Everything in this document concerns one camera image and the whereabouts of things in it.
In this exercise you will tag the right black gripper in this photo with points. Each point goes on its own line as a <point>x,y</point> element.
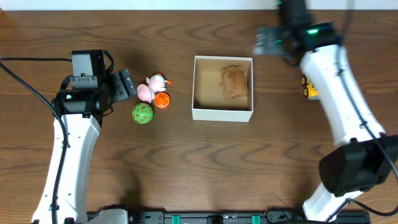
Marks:
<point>273,34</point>

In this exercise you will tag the brown plush toy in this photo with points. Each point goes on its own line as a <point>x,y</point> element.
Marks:
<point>234,83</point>

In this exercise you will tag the white cardboard box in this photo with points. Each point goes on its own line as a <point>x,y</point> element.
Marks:
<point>209,101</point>

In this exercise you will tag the pink white pig toy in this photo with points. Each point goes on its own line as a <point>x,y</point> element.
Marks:
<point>156,83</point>

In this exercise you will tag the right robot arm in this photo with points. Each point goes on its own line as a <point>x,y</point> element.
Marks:
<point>364,154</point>

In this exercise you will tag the green numbered ball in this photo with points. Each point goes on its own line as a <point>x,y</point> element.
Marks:
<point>142,113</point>

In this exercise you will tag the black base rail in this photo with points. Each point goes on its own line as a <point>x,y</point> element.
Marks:
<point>158,217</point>

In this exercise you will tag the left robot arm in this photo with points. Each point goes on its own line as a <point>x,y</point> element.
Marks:
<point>81,104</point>

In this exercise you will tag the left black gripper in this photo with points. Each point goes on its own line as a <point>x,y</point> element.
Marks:
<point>116,88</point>

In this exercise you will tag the grey yellow toy truck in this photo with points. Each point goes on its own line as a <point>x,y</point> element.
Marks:
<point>309,90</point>

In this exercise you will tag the orange ball toy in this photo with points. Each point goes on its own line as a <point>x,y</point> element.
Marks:
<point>162,100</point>

